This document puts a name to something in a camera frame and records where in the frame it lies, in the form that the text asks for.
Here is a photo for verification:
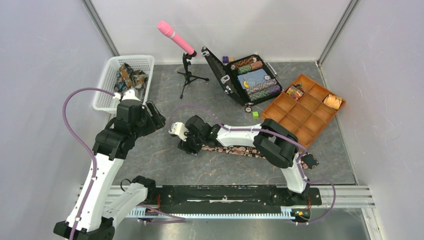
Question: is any green cube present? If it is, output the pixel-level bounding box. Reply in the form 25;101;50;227
252;111;260;119

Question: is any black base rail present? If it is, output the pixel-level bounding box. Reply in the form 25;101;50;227
143;185;322;214

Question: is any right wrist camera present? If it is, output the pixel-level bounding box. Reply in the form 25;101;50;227
168;122;189;142

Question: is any black poker chip case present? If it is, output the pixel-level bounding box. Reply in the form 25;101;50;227
201;46;283;106

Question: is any pink microphone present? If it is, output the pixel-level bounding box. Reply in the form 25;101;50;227
157;20;197;57

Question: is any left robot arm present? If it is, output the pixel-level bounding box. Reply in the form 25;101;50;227
53;99;166;240

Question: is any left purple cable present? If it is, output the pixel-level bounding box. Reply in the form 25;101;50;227
62;87;186;240

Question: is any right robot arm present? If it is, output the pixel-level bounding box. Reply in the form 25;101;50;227
168;115;323;205

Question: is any black floral tie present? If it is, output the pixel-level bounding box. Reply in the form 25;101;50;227
201;145;319;170

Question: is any white plastic basket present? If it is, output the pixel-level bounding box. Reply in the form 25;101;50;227
92;54;155;115

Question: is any rolled dark patterned tie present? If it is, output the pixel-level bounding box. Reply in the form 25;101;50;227
285;83;305;101

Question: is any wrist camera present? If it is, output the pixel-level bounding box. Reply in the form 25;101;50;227
112;89;141;102
168;122;189;142

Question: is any loose poker chip stack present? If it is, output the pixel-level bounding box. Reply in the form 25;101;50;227
244;102;254;113

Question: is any rolled tan patterned tie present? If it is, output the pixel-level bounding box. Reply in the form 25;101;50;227
323;93;343;111

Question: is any purple cube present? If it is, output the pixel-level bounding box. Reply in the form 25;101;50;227
222;56;229;64

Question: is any dark blue patterned tie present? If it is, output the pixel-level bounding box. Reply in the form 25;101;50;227
113;63;149;97

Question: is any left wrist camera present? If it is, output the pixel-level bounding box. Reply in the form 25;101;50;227
112;89;141;102

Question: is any black tripod stand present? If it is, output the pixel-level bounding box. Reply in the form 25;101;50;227
177;51;210;99

